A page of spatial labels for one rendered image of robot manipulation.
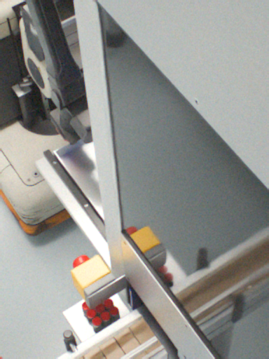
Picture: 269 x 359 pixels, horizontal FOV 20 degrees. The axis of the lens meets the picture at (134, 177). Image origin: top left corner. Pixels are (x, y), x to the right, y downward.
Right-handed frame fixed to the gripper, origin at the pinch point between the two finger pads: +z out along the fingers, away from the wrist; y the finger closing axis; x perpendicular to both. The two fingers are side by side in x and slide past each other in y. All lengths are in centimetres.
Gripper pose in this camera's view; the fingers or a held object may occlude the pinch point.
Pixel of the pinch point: (71, 139)
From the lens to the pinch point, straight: 197.5
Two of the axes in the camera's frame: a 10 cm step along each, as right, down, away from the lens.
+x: 8.3, -4.7, 2.9
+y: 5.5, 7.7, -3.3
